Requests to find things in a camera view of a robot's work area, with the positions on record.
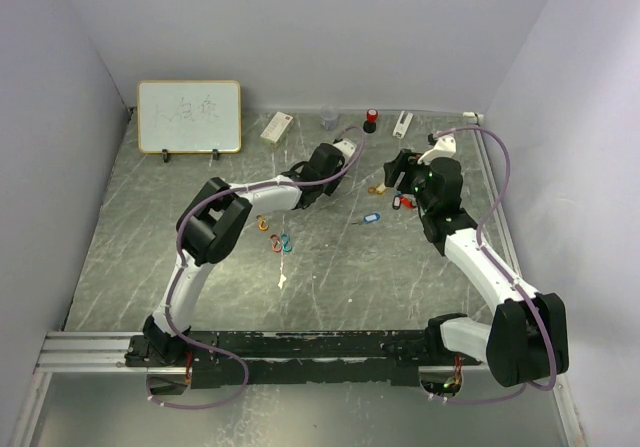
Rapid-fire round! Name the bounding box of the red carabiner clip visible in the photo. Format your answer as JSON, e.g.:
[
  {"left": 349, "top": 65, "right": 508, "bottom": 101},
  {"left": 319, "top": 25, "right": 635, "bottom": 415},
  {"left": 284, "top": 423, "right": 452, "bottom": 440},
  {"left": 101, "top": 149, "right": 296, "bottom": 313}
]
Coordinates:
[{"left": 270, "top": 234, "right": 282, "bottom": 253}]

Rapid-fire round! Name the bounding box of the right side aluminium rail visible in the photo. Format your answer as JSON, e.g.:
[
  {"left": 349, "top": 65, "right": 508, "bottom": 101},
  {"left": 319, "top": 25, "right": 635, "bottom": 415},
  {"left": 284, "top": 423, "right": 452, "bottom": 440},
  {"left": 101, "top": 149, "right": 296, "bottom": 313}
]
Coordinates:
[{"left": 463, "top": 112, "right": 535, "bottom": 299}]

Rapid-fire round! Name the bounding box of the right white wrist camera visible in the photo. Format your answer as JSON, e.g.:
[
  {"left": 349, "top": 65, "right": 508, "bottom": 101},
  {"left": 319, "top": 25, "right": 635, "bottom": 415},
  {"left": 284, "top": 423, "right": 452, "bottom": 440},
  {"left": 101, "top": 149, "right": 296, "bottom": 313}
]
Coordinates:
[{"left": 417, "top": 134, "right": 457, "bottom": 165}]

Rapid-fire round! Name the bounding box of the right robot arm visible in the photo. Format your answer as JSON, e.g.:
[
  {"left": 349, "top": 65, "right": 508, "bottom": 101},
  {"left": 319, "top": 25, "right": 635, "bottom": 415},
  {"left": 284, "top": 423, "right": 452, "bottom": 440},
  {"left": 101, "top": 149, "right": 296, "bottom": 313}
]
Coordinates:
[{"left": 384, "top": 149, "right": 569, "bottom": 390}]

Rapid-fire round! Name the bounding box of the red key tag with key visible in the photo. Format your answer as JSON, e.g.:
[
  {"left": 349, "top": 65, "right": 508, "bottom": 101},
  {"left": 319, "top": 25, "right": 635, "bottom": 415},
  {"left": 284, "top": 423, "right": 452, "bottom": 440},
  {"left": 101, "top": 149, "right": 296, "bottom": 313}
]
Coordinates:
[{"left": 400, "top": 196, "right": 416, "bottom": 209}]

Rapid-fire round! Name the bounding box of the blue white key tag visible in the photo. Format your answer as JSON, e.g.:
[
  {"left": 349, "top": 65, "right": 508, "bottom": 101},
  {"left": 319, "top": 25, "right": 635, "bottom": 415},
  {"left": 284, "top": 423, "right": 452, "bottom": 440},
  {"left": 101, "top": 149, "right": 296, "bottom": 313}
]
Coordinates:
[{"left": 352, "top": 212, "right": 381, "bottom": 225}]

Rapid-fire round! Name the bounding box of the clear plastic cup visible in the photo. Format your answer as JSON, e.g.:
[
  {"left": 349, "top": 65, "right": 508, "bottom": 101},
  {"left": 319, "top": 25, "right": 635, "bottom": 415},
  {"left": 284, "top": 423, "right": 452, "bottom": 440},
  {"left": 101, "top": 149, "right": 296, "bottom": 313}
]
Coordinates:
[{"left": 319, "top": 105, "right": 339, "bottom": 130}]

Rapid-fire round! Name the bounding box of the white red cardboard box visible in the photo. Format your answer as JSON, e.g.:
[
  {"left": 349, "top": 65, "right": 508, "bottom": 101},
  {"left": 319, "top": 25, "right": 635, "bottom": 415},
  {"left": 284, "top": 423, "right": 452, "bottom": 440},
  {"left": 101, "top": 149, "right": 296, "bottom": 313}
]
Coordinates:
[{"left": 260, "top": 111, "right": 293, "bottom": 148}]

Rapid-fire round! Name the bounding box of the white whiteboard wooden frame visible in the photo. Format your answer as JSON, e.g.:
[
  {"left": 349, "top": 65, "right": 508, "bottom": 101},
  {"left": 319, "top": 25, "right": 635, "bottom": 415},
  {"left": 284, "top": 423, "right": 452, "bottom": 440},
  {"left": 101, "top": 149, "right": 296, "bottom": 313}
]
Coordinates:
[{"left": 137, "top": 80, "right": 242, "bottom": 156}]

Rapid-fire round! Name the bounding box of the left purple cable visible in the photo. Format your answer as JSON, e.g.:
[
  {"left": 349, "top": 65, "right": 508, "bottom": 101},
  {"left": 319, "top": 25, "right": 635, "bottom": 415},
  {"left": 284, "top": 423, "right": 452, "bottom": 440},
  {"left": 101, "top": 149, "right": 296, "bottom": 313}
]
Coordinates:
[{"left": 147, "top": 125, "right": 367, "bottom": 409}]

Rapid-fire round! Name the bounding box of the purple cable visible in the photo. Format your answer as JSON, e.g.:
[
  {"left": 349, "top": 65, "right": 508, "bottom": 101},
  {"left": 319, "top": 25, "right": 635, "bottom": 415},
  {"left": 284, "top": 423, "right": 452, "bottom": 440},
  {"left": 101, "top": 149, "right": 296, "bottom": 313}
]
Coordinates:
[
  {"left": 434, "top": 125, "right": 559, "bottom": 404},
  {"left": 147, "top": 125, "right": 367, "bottom": 409}
]

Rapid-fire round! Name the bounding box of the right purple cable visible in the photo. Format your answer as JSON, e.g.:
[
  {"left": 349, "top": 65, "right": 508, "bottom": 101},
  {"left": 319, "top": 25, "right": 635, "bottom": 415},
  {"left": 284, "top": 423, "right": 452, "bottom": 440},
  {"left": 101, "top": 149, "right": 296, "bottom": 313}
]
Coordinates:
[{"left": 434, "top": 125, "right": 559, "bottom": 404}]

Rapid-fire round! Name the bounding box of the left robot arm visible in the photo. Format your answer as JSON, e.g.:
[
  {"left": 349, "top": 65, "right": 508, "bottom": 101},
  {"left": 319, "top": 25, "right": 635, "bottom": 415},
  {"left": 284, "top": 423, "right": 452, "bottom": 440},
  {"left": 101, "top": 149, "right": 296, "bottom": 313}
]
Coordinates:
[{"left": 143, "top": 139, "right": 358, "bottom": 366}]

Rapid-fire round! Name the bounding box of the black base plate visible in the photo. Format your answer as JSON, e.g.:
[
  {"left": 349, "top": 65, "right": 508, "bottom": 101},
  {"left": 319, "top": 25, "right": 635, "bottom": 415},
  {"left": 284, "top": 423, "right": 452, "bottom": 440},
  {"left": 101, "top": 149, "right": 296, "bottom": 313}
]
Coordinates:
[{"left": 125, "top": 329, "right": 455, "bottom": 389}]

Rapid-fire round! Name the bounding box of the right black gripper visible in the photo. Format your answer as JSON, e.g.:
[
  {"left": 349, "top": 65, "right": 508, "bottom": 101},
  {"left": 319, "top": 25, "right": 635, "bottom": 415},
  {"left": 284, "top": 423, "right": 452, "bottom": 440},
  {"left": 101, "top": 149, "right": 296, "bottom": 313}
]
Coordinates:
[{"left": 384, "top": 149, "right": 434, "bottom": 213}]

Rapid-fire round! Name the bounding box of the white rectangular device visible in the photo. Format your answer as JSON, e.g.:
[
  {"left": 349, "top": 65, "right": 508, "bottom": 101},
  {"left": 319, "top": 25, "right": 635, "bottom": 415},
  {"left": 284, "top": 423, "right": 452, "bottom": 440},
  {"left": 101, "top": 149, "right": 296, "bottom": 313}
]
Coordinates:
[{"left": 392, "top": 111, "right": 413, "bottom": 139}]

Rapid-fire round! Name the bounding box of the teal carabiner clip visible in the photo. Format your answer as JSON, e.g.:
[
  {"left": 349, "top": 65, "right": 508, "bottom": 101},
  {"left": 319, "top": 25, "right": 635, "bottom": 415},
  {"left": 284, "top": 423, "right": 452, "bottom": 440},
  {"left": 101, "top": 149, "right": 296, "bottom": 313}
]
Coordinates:
[{"left": 280, "top": 233, "right": 292, "bottom": 252}]

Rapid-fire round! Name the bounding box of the aluminium rail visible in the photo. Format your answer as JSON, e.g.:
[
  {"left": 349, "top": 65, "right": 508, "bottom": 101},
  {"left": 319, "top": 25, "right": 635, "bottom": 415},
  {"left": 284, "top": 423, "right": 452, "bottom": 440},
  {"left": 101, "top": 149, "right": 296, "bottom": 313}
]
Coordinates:
[
  {"left": 463, "top": 112, "right": 535, "bottom": 299},
  {"left": 35, "top": 329, "right": 565, "bottom": 374}
]

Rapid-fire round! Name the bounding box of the red black stamp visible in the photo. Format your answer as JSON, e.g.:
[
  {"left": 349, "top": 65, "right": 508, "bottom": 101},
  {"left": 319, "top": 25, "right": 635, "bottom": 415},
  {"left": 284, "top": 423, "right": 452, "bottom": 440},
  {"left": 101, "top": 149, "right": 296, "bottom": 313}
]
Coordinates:
[{"left": 363, "top": 109, "right": 379, "bottom": 134}]

